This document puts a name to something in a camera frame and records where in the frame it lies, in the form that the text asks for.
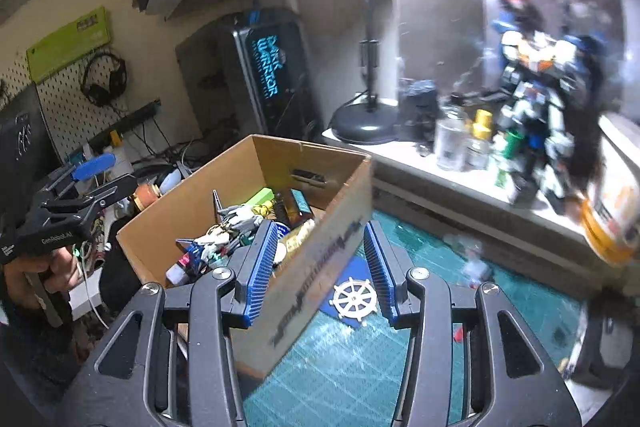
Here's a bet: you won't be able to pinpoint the green cutting mat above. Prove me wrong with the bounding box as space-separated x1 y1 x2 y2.
242 208 584 427

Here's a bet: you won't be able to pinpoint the white ship wheel piece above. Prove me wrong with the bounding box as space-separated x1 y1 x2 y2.
329 277 378 323

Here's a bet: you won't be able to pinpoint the cardboard box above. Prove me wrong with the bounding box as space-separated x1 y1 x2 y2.
117 134 372 381

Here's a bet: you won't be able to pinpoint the green keyboard box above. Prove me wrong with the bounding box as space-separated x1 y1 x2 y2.
26 6 112 83

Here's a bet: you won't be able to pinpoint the person's left hand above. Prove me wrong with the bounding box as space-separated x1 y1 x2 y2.
3 248 79 309

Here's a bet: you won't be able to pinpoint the grey desk shelf riser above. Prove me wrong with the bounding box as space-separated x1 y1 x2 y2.
322 130 639 298

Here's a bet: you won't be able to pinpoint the dark poster backdrop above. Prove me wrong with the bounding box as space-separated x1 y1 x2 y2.
393 0 626 95

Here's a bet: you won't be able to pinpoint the yellow cap bottle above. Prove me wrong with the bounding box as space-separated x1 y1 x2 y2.
466 109 492 170

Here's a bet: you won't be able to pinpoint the McDonald's paper bucket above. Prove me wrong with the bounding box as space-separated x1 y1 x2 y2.
582 113 639 265

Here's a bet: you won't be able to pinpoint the green cap bottle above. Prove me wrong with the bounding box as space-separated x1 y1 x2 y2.
494 130 524 188

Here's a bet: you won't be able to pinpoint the black PC tower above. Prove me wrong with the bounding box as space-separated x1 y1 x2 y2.
176 8 322 146

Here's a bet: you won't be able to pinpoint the black headphones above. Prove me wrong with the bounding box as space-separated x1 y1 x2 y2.
80 51 128 107

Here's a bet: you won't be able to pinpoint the blue white robot model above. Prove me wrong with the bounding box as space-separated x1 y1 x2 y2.
492 0 603 216

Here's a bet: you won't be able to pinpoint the black desk lamp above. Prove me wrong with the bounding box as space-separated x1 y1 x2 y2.
284 0 407 145

